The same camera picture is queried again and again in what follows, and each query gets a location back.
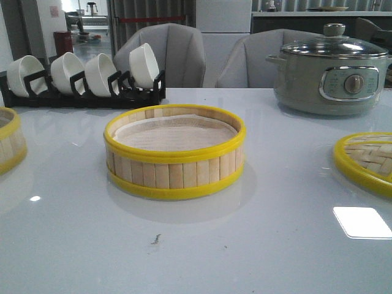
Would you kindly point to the right grey chair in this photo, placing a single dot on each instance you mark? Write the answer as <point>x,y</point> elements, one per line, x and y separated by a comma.
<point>247,67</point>

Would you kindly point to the left grey chair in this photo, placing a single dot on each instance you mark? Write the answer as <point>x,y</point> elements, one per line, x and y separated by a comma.
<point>179,51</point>

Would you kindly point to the black bowl rack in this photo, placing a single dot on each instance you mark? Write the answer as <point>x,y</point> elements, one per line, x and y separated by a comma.
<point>123,92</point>

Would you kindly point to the white bowl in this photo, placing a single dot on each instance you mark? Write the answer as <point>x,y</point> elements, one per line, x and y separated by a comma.
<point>19,69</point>
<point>143,66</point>
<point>62,69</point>
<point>97,71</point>

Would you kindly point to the woven bamboo steamer lid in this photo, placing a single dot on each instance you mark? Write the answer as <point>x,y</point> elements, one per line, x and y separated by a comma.
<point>365,159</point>

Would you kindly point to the white refrigerator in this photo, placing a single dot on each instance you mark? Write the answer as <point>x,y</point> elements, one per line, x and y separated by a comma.
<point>222,24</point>

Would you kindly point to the glass pot lid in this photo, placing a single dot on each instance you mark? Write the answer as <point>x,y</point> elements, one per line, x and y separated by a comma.
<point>334,44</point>

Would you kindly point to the bamboo steamer tray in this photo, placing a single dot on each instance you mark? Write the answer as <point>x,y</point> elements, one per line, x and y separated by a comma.
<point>13,144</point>
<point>180,174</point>

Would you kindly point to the grey chair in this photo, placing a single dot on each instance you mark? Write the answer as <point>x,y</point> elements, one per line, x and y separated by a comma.
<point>179,51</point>
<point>247,67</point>

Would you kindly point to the red bin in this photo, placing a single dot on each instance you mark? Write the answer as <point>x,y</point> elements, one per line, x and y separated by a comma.
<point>63,42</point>

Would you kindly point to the grey electric cooking pot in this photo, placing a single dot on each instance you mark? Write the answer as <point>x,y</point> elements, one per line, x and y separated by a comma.
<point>329,86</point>

